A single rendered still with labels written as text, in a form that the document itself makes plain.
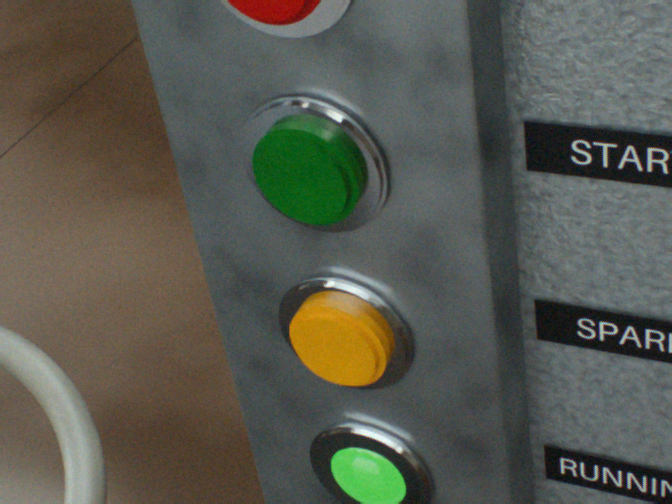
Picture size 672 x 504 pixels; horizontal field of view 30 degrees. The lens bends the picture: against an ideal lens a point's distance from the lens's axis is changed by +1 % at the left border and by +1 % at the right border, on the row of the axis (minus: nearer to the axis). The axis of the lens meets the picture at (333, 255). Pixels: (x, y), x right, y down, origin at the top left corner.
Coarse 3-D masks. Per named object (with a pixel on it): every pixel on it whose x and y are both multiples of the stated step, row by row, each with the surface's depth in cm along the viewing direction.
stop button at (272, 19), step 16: (240, 0) 25; (256, 0) 25; (272, 0) 25; (288, 0) 25; (304, 0) 25; (320, 0) 25; (256, 16) 25; (272, 16) 25; (288, 16) 25; (304, 16) 25
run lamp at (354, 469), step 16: (336, 464) 34; (352, 464) 34; (368, 464) 34; (384, 464) 34; (336, 480) 35; (352, 480) 34; (368, 480) 34; (384, 480) 34; (400, 480) 34; (352, 496) 35; (368, 496) 34; (384, 496) 34; (400, 496) 34
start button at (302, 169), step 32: (288, 128) 27; (320, 128) 27; (256, 160) 28; (288, 160) 28; (320, 160) 27; (352, 160) 27; (288, 192) 28; (320, 192) 28; (352, 192) 28; (320, 224) 29
